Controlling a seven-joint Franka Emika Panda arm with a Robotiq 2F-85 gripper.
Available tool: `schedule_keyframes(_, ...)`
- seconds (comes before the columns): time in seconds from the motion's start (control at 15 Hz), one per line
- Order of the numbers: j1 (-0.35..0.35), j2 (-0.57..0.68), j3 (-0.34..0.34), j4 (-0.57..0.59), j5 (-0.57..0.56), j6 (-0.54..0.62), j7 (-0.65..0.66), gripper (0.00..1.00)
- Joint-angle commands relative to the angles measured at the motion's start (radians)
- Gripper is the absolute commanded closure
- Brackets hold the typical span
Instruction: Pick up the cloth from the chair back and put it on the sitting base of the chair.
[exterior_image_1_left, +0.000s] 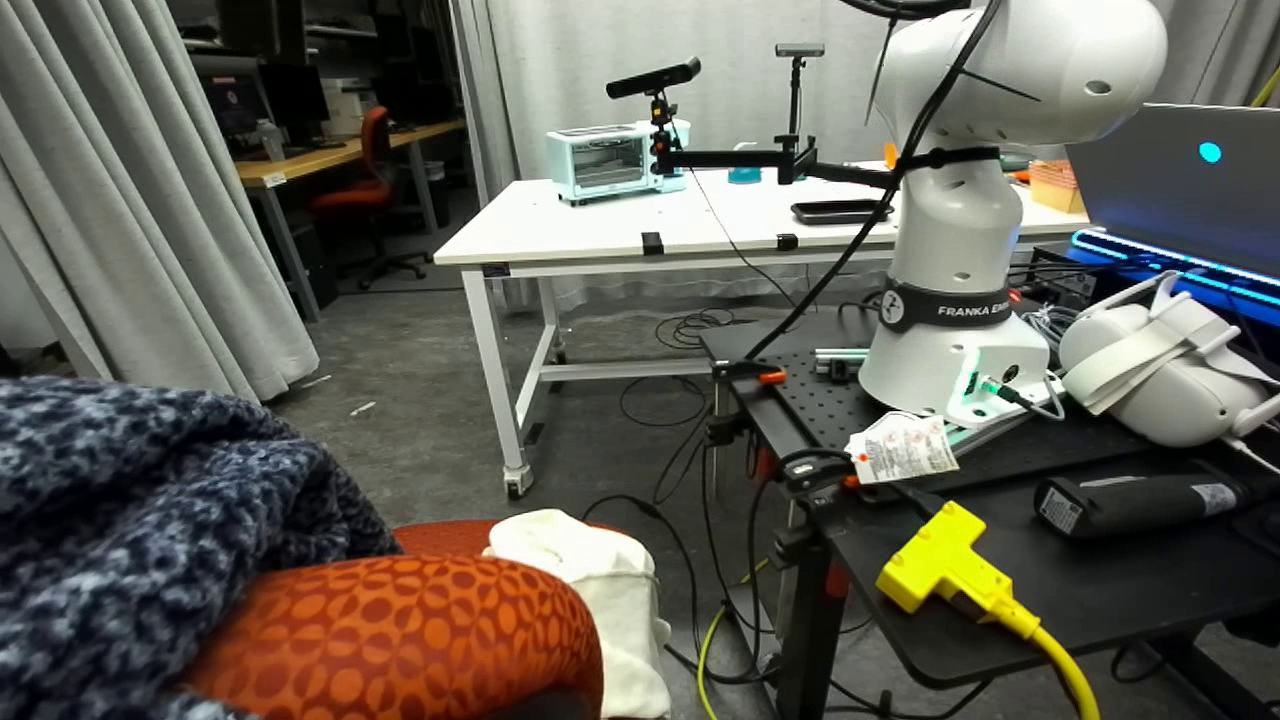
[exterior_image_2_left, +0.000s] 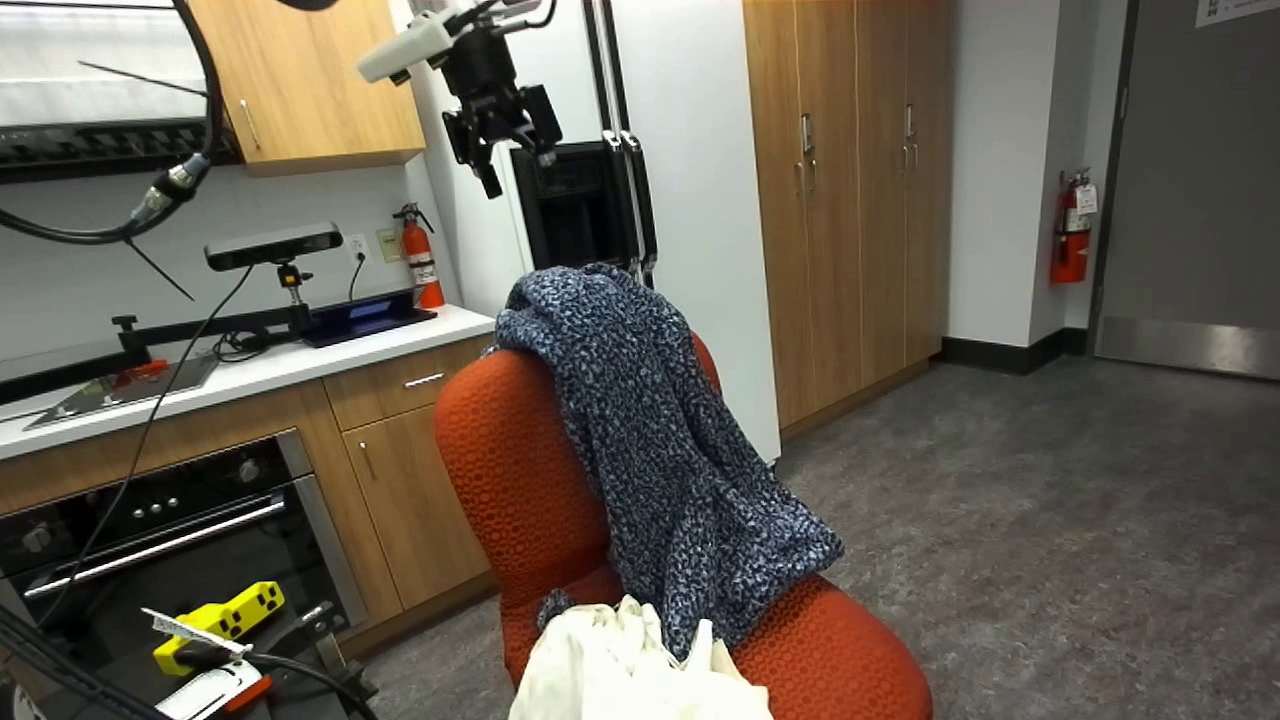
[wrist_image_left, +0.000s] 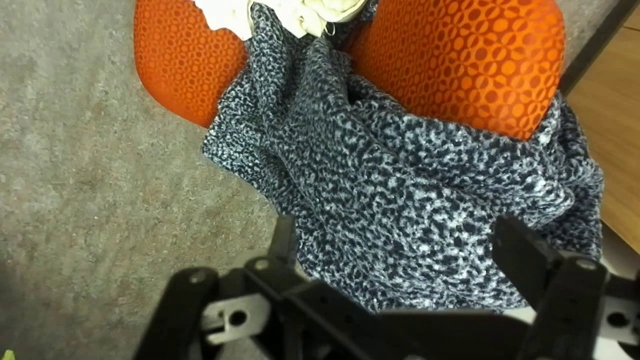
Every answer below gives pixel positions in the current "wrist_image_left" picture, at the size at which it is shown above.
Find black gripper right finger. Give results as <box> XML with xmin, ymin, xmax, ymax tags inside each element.
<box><xmin>489</xmin><ymin>216</ymin><xmax>640</xmax><ymax>360</ymax></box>

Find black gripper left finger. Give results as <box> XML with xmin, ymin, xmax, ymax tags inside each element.
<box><xmin>132</xmin><ymin>256</ymin><xmax>315</xmax><ymax>360</ymax></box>

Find blue white speckled cloth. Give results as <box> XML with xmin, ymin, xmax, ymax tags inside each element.
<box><xmin>199</xmin><ymin>0</ymin><xmax>607</xmax><ymax>316</ymax></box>

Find white crumpled cloth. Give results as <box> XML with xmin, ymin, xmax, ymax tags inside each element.
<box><xmin>192</xmin><ymin>0</ymin><xmax>367</xmax><ymax>39</ymax></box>

